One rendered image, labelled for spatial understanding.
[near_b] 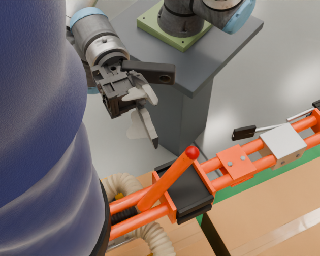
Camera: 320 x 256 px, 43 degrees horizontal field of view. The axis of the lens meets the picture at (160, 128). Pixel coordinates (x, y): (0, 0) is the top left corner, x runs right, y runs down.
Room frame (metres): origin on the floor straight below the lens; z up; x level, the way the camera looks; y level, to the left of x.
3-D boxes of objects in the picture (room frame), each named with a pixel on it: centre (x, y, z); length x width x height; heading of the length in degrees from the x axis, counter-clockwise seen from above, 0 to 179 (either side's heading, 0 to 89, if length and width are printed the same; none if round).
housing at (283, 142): (0.42, -0.23, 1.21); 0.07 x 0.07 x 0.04; 26
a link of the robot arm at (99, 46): (0.65, 0.12, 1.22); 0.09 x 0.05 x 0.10; 116
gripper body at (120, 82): (0.57, 0.09, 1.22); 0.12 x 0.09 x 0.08; 26
